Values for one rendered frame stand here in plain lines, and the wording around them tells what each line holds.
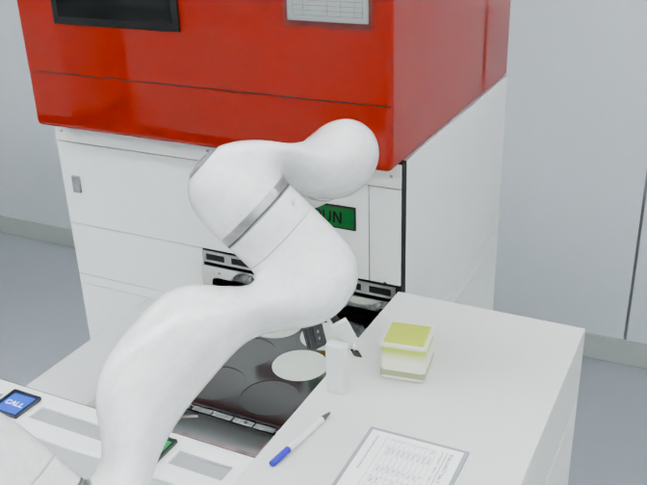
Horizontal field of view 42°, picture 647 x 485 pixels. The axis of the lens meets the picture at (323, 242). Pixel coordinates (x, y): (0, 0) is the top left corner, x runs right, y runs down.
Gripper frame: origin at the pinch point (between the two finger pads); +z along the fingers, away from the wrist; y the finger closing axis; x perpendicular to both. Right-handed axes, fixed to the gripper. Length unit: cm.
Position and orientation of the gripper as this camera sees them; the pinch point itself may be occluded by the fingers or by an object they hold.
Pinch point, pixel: (314, 336)
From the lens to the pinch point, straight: 145.3
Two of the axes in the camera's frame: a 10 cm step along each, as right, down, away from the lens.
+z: 2.4, 9.6, 1.5
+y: 5.7, -0.2, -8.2
